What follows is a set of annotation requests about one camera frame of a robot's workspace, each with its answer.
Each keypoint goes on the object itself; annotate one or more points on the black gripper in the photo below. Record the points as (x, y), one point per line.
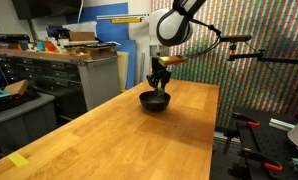
(159, 69)

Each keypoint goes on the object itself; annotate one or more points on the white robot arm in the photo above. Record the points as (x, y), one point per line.
(174, 23)

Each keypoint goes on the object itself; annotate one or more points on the black bowl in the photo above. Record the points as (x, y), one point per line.
(154, 101)

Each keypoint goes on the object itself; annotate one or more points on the wooden block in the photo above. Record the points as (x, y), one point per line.
(17, 87)

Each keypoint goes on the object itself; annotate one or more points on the grey metal pole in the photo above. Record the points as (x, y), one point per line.
(142, 68)

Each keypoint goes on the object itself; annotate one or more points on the beige foam board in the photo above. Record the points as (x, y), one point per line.
(123, 70)

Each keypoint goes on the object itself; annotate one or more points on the blue foam board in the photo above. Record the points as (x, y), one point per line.
(112, 31)

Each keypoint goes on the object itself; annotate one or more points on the yellow spirit level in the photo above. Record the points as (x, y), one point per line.
(125, 20)

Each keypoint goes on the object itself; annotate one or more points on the brown cardboard box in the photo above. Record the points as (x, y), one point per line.
(82, 36)

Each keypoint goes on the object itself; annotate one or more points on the black drawer tool chest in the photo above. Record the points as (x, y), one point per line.
(55, 75)

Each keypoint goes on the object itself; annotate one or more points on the red small box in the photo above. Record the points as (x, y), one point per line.
(50, 47)

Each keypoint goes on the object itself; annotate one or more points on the wooden shelf board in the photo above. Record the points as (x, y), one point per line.
(39, 54)

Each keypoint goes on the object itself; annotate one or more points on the teal small box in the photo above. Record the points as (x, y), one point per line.
(40, 46)

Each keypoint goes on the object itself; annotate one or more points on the aluminium extrusion bar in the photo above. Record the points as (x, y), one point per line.
(281, 124)

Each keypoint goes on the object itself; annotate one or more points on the black side table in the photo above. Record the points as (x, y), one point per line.
(275, 146)

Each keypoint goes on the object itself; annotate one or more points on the black monitor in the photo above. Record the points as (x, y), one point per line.
(45, 8)

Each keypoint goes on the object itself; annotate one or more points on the grey storage bin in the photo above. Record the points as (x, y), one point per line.
(22, 120)

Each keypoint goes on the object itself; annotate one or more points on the black flat case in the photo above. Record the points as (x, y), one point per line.
(12, 101)

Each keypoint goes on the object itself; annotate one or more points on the yellow sticky note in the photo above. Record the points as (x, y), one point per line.
(18, 159)

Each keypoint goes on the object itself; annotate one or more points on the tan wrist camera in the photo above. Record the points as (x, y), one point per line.
(172, 60)

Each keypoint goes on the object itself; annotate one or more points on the aluminium rail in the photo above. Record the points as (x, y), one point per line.
(122, 16)

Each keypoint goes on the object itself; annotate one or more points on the black bar camera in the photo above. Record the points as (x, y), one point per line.
(235, 38)

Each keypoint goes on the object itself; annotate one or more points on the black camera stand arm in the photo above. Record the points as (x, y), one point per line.
(272, 59)

